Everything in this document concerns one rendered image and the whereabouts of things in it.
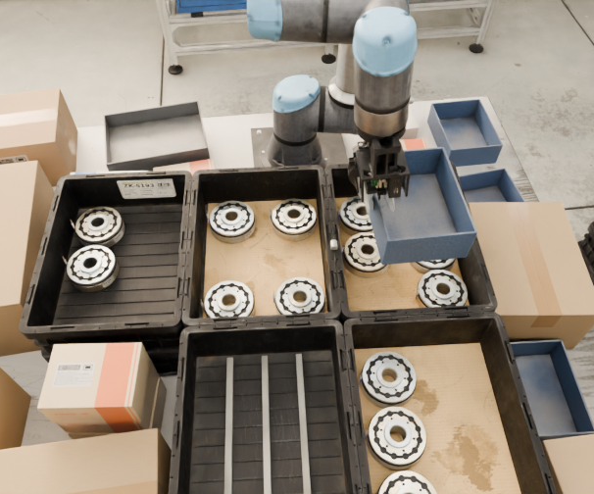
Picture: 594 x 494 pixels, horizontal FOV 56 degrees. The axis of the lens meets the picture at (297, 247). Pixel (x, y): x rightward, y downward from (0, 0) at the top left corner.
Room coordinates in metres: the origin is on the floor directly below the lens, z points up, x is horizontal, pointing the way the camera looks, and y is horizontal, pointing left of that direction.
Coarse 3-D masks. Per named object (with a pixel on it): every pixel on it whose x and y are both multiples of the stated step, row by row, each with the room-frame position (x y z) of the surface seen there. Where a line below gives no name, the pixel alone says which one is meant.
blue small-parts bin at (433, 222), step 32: (416, 160) 0.74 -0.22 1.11; (448, 160) 0.71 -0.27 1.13; (416, 192) 0.69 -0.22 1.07; (448, 192) 0.67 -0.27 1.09; (384, 224) 0.56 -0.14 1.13; (416, 224) 0.61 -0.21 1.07; (448, 224) 0.61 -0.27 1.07; (384, 256) 0.53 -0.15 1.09; (416, 256) 0.54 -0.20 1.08; (448, 256) 0.54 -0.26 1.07
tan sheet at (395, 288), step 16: (336, 208) 0.85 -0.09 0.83; (384, 272) 0.67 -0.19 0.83; (400, 272) 0.67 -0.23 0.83; (416, 272) 0.67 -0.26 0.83; (352, 288) 0.63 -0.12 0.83; (368, 288) 0.63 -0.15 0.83; (384, 288) 0.63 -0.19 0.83; (400, 288) 0.63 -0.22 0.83; (416, 288) 0.63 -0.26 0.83; (352, 304) 0.59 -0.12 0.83; (368, 304) 0.59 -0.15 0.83; (384, 304) 0.59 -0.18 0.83; (400, 304) 0.59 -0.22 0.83; (416, 304) 0.59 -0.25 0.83
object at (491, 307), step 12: (336, 168) 0.89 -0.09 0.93; (336, 216) 0.75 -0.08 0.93; (336, 252) 0.65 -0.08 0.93; (480, 252) 0.65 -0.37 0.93; (336, 264) 0.62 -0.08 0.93; (480, 264) 0.62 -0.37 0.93; (492, 288) 0.57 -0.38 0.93; (492, 300) 0.54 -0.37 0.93; (348, 312) 0.51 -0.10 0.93; (360, 312) 0.51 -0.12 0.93; (372, 312) 0.51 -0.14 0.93; (384, 312) 0.52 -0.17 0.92; (396, 312) 0.51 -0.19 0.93; (408, 312) 0.51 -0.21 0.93; (420, 312) 0.51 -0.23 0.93; (432, 312) 0.51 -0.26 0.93; (444, 312) 0.51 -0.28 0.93; (456, 312) 0.51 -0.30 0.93; (468, 312) 0.51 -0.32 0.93
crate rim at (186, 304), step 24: (240, 168) 0.89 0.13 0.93; (264, 168) 0.89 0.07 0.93; (288, 168) 0.89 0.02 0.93; (312, 168) 0.89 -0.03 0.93; (192, 192) 0.81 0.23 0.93; (192, 216) 0.75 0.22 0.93; (192, 240) 0.68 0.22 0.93; (192, 264) 0.62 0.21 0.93; (336, 288) 0.57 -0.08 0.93; (336, 312) 0.51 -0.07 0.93
